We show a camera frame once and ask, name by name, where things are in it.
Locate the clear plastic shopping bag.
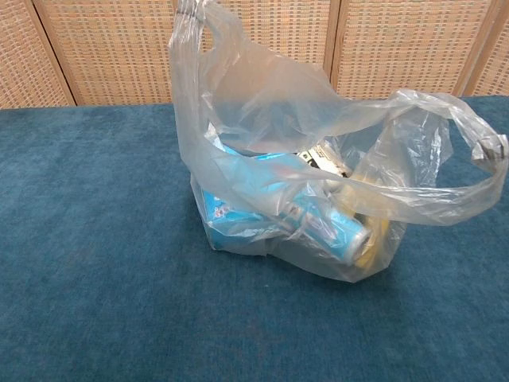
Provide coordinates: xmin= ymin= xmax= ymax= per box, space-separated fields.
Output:
xmin=167 ymin=0 xmax=509 ymax=284

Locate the black and white packet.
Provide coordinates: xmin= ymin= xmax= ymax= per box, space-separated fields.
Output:
xmin=296 ymin=145 xmax=351 ymax=178

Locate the light blue cylindrical can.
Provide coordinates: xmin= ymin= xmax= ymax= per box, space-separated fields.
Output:
xmin=254 ymin=154 xmax=373 ymax=263

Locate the yellow soft packet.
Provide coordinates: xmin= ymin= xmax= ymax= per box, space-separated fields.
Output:
xmin=345 ymin=170 xmax=398 ymax=272

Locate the teal blue carpet mat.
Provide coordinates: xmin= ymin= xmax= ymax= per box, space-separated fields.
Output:
xmin=0 ymin=95 xmax=509 ymax=382

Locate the woven bamboo folding screen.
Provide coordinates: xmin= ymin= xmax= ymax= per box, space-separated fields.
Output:
xmin=0 ymin=0 xmax=509 ymax=109

